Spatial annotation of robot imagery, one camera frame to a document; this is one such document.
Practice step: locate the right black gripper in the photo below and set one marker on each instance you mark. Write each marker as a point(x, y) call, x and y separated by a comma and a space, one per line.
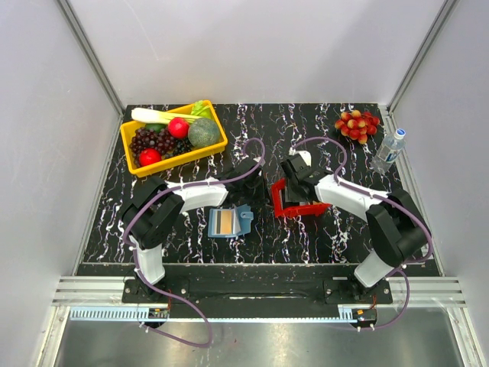
point(290, 180)

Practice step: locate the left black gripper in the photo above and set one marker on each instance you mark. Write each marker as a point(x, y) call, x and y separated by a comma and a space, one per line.
point(264, 195)

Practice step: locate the red plastic bin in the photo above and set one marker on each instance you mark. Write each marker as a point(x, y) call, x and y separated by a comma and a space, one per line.
point(293, 210)

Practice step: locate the blue card holder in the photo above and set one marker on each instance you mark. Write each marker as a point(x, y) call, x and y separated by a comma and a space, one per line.
point(243, 218)

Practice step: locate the yellow plastic tray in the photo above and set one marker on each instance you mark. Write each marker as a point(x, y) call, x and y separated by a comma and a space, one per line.
point(168, 160)

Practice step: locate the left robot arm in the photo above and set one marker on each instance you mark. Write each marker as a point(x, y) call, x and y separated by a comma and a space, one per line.
point(156, 205)

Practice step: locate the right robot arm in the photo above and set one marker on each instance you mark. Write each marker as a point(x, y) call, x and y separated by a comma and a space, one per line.
point(396, 226)

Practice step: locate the green cantaloupe melon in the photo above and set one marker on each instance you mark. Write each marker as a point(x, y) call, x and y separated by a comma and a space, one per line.
point(203, 132)

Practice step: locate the lychee fruit cluster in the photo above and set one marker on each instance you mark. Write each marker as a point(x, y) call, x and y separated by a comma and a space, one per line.
point(358, 126)

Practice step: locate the dark blue grape bunch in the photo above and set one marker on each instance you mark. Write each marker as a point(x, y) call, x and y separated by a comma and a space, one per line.
point(182, 146)

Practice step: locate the clear water bottle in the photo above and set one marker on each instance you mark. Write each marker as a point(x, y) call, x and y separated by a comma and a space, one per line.
point(389, 150)

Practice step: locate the white green leek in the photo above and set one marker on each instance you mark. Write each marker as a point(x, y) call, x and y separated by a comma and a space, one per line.
point(197, 110)

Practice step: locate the red apple upper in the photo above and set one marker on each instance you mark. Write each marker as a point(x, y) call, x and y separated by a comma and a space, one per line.
point(178, 127)

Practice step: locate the red apple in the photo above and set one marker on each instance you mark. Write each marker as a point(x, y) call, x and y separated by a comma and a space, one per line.
point(178, 127)
point(149, 156)

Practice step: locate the purple grape bunch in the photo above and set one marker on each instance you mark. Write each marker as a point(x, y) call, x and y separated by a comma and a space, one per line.
point(162, 141)

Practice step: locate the red apple lower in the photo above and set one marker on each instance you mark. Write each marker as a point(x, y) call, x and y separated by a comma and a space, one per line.
point(149, 156)

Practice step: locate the green lime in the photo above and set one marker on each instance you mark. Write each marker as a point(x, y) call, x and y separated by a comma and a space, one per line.
point(155, 127)

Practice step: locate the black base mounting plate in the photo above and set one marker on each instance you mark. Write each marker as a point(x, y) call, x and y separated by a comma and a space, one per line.
point(327, 283)

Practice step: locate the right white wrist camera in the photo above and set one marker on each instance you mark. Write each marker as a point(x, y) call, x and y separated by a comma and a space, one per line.
point(306, 156)

